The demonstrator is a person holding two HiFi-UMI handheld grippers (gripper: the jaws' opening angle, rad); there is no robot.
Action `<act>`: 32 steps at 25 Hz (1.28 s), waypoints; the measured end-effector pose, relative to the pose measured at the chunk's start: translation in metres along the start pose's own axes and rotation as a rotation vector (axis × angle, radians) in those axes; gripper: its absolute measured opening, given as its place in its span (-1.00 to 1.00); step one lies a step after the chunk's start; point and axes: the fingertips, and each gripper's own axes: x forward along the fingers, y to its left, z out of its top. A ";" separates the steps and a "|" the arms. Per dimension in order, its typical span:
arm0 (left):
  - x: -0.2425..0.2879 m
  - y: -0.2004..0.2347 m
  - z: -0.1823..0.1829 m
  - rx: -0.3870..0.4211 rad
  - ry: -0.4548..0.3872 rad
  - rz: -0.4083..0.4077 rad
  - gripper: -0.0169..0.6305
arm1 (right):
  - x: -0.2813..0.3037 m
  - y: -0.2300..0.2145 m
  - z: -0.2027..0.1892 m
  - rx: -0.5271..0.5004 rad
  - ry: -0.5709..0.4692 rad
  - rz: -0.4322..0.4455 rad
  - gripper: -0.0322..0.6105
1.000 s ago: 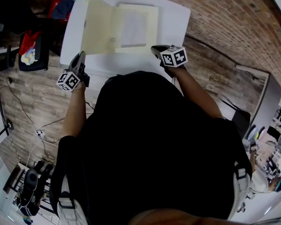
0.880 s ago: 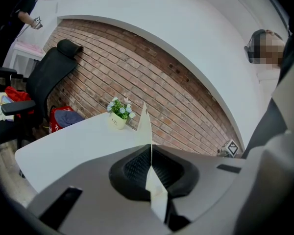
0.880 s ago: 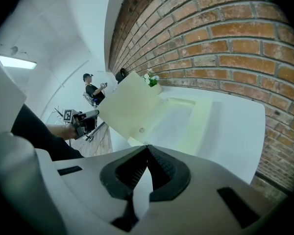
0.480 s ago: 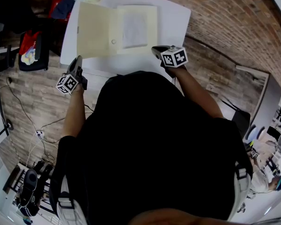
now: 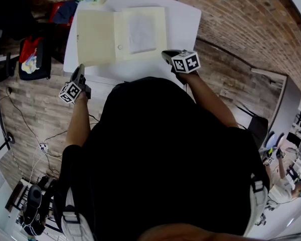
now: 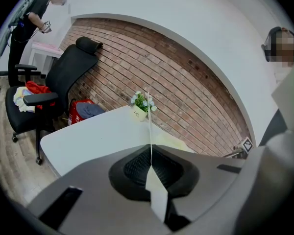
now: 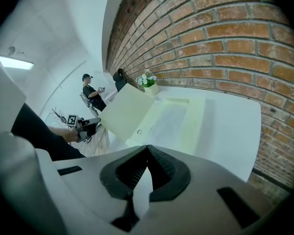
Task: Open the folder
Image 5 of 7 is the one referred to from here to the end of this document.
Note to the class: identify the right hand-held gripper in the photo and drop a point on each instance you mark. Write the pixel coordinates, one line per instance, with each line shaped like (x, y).
(186, 62)

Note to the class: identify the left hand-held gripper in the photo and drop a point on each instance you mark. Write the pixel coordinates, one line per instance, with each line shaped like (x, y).
(70, 90)

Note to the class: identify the beige paper folder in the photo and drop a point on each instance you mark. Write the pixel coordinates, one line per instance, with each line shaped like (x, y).
(95, 39)

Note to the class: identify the person's left forearm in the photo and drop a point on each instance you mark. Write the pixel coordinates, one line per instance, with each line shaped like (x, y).
(77, 119)

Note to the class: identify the person's right forearm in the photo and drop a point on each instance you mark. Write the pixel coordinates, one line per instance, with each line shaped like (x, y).
(208, 99)

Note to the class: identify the black chair with red cloth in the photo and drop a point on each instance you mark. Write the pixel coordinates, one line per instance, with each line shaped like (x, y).
(35, 59)

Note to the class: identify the white paper sheet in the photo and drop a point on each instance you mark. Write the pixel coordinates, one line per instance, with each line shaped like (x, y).
(143, 35)

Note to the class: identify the white power strip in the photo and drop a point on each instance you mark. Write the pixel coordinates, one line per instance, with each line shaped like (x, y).
(43, 147)

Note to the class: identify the black tripod stand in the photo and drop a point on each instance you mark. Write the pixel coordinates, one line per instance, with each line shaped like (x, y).
(0, 104)

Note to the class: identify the dark blue cloth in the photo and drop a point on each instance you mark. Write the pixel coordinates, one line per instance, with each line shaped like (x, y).
(65, 12)

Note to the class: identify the red box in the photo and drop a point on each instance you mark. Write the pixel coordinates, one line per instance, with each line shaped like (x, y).
(54, 11)

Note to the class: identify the black bag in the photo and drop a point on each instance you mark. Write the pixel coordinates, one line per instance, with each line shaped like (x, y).
(12, 14)

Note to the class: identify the person's black shirt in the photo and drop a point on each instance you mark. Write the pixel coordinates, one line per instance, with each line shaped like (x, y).
(165, 159)

